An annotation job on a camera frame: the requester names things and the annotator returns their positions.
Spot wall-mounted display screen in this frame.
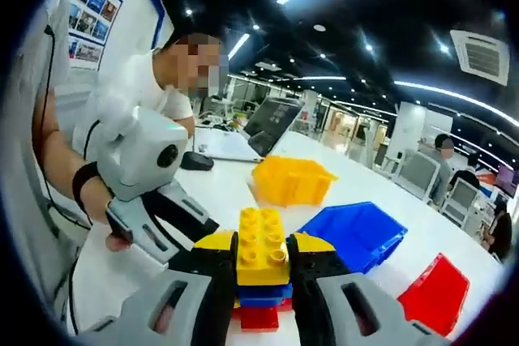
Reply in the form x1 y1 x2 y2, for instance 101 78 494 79
495 163 519 197

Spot wall poster board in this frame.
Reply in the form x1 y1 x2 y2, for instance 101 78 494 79
63 0 127 72

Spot yellow plastic bin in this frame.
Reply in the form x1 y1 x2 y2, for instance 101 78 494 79
251 154 340 206

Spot open laptop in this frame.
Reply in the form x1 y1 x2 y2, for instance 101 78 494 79
242 96 305 156

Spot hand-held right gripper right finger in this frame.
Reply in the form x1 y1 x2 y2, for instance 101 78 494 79
288 232 451 346

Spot black wrist strap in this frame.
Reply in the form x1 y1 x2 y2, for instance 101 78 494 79
72 161 115 217

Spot ceiling air conditioner unit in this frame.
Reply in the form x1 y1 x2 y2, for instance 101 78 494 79
448 28 511 87

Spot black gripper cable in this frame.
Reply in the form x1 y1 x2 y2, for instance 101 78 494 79
39 23 93 337

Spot blue plastic bin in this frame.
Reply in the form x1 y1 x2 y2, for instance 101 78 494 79
298 201 409 276

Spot red plastic bin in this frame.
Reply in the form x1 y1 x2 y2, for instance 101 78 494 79
396 252 471 339

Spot black computer mouse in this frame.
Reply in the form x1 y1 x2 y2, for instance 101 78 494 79
180 151 215 172

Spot yellow toy block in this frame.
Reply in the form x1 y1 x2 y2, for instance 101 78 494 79
236 207 291 285

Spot person's left hand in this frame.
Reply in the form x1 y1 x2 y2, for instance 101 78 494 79
72 161 134 253

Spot white paper sheets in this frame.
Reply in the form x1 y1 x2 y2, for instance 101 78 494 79
194 126 265 163

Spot blue toy block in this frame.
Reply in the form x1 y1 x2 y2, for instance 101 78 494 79
236 282 294 309

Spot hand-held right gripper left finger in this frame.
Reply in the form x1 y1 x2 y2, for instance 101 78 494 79
76 230 239 346

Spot red toy block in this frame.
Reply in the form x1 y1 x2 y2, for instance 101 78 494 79
230 299 294 331

